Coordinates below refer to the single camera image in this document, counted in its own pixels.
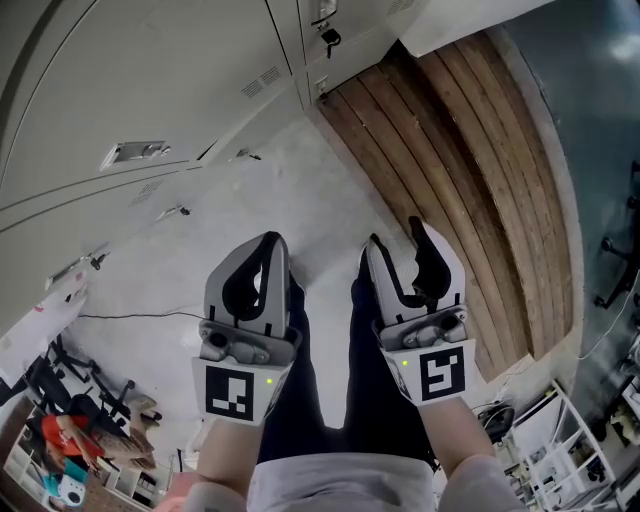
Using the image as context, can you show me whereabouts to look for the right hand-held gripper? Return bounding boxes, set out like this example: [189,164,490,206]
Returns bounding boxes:
[364,215,478,408]

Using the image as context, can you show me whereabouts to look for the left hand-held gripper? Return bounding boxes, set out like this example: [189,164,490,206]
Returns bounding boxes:
[191,230,304,428]

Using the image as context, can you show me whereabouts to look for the person's right forearm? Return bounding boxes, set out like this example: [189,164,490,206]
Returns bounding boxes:
[417,401,497,484]

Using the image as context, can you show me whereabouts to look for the person's left forearm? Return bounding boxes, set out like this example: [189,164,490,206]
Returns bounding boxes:
[196,416,262,501]

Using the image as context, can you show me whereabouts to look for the grey locker door with padlock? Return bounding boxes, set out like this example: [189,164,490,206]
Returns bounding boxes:
[267,0,406,76]

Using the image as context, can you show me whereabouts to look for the wooden plank panel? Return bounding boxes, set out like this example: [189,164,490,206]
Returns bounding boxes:
[316,28,577,382]

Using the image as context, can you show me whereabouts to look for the person's dark trousers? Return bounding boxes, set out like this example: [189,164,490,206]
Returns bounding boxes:
[256,249,434,464]

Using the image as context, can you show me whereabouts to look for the black office chair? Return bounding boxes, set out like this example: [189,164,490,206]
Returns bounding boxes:
[22,333,137,422]

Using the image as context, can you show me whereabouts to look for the black office chair base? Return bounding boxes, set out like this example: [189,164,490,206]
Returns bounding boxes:
[592,162,640,311]

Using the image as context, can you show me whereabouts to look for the white table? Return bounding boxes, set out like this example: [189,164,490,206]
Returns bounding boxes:
[0,272,90,374]

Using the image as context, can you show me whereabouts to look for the person's grey shirt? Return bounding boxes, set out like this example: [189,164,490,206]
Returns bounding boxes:
[183,452,529,512]

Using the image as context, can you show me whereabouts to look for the white and teal device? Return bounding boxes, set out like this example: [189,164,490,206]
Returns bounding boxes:
[42,472,89,510]

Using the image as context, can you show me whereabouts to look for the white cubby shelf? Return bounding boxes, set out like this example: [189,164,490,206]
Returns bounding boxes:
[0,407,54,504]

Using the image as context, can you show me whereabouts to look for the black floor cable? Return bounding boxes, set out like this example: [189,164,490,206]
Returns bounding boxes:
[77,309,207,322]

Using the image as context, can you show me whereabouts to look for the metal recessed locker handle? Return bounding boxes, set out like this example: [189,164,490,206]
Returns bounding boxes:
[99,140,173,173]

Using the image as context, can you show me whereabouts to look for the white cable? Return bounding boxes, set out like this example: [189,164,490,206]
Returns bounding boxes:
[577,269,640,362]

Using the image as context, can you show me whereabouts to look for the white wire shelf rack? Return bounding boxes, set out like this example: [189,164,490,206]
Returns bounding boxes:
[499,378,640,512]

